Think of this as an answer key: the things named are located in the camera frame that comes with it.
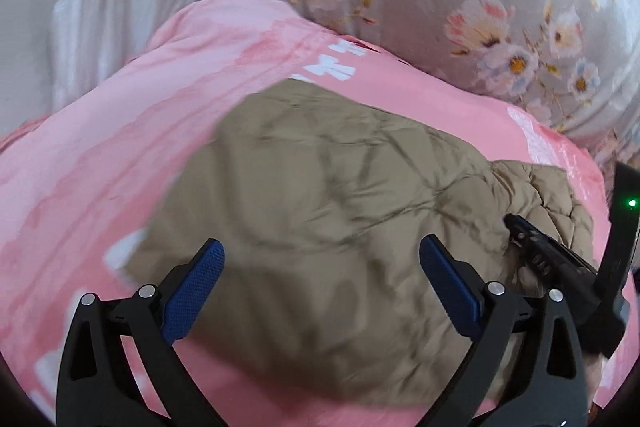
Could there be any beige quilted puffer jacket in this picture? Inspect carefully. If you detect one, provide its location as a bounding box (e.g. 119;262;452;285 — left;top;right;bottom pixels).
126;80;593;405

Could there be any pink patterned blanket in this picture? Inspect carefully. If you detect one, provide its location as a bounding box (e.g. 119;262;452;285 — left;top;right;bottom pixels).
1;0;610;418

